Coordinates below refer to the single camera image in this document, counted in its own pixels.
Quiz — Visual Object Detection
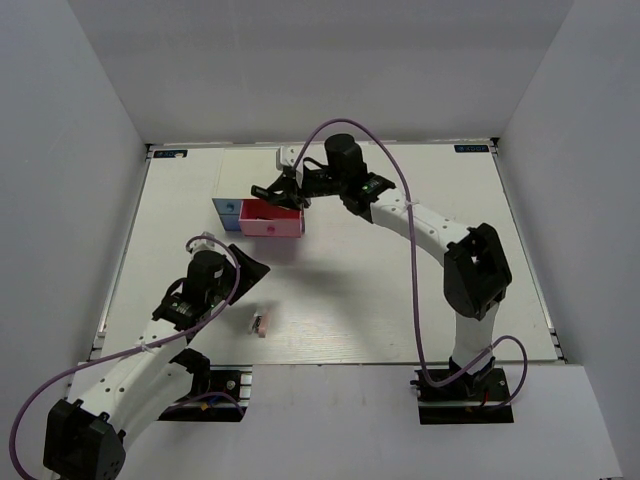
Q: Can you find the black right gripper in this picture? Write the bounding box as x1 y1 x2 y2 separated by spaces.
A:
269 168 348 211

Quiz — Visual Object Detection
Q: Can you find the pink drawer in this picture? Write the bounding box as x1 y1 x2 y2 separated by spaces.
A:
239 199 304 238

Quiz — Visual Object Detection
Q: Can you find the dark blue drawer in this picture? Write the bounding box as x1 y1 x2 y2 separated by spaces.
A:
218 214 241 232

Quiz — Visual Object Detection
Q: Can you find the light blue drawer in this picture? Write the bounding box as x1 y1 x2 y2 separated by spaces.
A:
212 198 243 215

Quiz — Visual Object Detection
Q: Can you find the orange capped highlighter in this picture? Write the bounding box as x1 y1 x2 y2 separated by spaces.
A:
251 185 272 200

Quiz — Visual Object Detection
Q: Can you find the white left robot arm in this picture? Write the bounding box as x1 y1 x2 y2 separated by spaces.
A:
43 235 270 479

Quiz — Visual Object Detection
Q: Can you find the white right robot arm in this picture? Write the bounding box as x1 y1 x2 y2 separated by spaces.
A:
251 133 512 399

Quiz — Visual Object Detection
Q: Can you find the white drawer cabinet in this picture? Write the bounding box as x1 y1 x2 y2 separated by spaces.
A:
212 147 282 200

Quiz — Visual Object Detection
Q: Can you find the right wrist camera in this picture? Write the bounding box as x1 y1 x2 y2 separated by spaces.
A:
276 145 301 171

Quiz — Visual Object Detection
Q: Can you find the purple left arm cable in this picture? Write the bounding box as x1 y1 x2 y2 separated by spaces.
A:
8 235 244 479

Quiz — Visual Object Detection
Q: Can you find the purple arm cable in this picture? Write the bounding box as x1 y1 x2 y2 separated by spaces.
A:
291 118 530 412
8 235 244 479

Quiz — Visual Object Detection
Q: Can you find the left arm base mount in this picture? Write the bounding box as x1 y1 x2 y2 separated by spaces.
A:
159 366 253 423

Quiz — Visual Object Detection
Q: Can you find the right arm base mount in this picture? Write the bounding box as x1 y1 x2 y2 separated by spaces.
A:
410 368 514 425

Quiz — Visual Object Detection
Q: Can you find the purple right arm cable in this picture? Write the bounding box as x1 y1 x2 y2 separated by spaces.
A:
291 118 530 412

